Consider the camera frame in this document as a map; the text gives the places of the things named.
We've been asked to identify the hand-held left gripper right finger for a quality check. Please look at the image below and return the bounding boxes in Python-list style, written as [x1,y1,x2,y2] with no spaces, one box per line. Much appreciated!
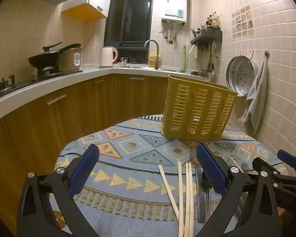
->
[195,142,280,237]

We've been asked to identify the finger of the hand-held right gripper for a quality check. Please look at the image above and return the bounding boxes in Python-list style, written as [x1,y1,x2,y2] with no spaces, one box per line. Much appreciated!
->
[252,156,290,190]
[277,149,296,178]

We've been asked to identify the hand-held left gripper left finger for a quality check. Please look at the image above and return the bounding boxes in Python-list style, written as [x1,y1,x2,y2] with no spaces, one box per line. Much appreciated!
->
[16,143,100,237]

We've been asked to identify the wooden chopstick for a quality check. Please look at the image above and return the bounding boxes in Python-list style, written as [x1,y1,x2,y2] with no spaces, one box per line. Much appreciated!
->
[185,162,190,237]
[158,164,183,228]
[177,161,184,237]
[188,162,195,237]

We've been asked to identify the yellow plastic utensil basket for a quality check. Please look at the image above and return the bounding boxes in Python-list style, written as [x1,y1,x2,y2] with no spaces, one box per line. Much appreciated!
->
[160,74,238,141]

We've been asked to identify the blue patterned tablecloth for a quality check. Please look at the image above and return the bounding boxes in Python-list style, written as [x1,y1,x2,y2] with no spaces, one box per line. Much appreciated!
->
[49,114,294,237]

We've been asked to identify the grey hanging towel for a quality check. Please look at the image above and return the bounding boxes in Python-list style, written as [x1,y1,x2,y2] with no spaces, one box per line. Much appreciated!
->
[238,59,269,135]

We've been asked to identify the round metal steamer tray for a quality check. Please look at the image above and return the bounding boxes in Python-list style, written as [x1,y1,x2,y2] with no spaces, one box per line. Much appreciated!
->
[226,55,259,97]

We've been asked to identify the white kitchen countertop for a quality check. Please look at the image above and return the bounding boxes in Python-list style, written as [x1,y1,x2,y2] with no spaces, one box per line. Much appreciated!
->
[0,64,210,126]

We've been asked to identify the hanging metal ladle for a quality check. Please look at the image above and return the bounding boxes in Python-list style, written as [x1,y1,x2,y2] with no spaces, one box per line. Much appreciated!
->
[207,42,219,71]

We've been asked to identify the brown rice cooker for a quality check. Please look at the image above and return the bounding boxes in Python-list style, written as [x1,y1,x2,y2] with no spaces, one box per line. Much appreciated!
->
[57,43,82,71]

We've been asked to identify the white electric kettle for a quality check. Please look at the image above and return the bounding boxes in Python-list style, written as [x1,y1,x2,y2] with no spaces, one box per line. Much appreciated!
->
[99,46,119,68]

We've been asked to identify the green bottle brush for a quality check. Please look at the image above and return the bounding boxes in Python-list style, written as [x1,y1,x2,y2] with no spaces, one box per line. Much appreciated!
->
[181,45,188,72]

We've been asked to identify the black gas stove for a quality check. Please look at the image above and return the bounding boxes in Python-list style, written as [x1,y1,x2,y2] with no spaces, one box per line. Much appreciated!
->
[0,70,84,98]

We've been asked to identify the black frying pan with lid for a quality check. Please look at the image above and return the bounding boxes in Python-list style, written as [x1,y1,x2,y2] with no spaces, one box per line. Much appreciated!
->
[28,42,65,70]

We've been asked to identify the yellow dish soap bottle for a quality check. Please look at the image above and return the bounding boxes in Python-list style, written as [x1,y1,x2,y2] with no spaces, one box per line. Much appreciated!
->
[149,52,161,67]

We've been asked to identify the metal kitchen faucet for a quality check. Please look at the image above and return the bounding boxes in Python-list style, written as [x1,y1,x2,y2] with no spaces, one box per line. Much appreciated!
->
[144,39,161,70]

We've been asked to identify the water heater pipes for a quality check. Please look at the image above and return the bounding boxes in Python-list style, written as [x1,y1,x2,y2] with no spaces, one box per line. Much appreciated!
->
[161,21,184,43]

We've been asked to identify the row of seasoning bottles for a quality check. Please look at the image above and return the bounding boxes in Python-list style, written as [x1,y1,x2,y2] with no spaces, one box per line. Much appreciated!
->
[192,11,221,34]

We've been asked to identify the dark window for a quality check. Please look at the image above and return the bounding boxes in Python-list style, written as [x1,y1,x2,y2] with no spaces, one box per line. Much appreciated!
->
[104,0,155,63]

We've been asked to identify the white water heater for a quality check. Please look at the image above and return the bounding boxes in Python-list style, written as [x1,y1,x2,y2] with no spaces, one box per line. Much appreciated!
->
[161,0,188,23]

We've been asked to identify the black wall shelf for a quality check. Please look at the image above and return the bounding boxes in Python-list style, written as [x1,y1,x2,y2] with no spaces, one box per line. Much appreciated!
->
[190,31,223,45]

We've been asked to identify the white and yellow wall cabinet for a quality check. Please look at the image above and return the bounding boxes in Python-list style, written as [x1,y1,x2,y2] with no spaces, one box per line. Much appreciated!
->
[61,0,116,23]

